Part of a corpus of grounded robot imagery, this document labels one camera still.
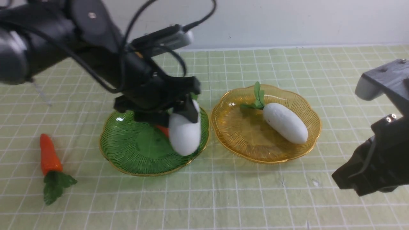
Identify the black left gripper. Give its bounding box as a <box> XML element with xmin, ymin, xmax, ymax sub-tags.
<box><xmin>114</xmin><ymin>61</ymin><xmax>201</xmax><ymax>127</ymax></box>

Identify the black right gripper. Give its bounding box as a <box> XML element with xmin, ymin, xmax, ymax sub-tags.
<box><xmin>332</xmin><ymin>114</ymin><xmax>409</xmax><ymax>196</ymax></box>

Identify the orange toy carrot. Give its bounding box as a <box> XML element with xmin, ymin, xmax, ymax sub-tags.
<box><xmin>40</xmin><ymin>133</ymin><xmax>77</xmax><ymax>206</ymax></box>
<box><xmin>156</xmin><ymin>125</ymin><xmax>169</xmax><ymax>138</ymax></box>

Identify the white toy radish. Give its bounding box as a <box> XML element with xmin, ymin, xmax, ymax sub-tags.
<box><xmin>240</xmin><ymin>81</ymin><xmax>308</xmax><ymax>144</ymax></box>
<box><xmin>168</xmin><ymin>94</ymin><xmax>202</xmax><ymax>156</ymax></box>

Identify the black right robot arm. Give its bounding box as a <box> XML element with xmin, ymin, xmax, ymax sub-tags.
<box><xmin>332</xmin><ymin>79</ymin><xmax>409</xmax><ymax>196</ymax></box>

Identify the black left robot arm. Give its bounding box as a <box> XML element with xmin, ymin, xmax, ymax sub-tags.
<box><xmin>1</xmin><ymin>0</ymin><xmax>201</xmax><ymax>127</ymax></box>

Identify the green ribbed plastic plate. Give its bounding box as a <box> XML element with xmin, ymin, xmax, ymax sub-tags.
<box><xmin>99</xmin><ymin>109</ymin><xmax>210</xmax><ymax>177</ymax></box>

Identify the amber ribbed plastic plate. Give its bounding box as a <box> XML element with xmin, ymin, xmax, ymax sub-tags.
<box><xmin>210</xmin><ymin>82</ymin><xmax>322</xmax><ymax>164</ymax></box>

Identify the green checkered tablecloth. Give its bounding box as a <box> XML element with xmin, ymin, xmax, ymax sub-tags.
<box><xmin>0</xmin><ymin>45</ymin><xmax>408</xmax><ymax>230</ymax></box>

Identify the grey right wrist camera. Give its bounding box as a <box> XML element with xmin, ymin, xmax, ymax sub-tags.
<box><xmin>355</xmin><ymin>59</ymin><xmax>409</xmax><ymax>101</ymax></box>

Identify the black camera cable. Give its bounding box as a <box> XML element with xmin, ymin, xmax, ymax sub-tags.
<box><xmin>29</xmin><ymin>0</ymin><xmax>217</xmax><ymax>94</ymax></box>

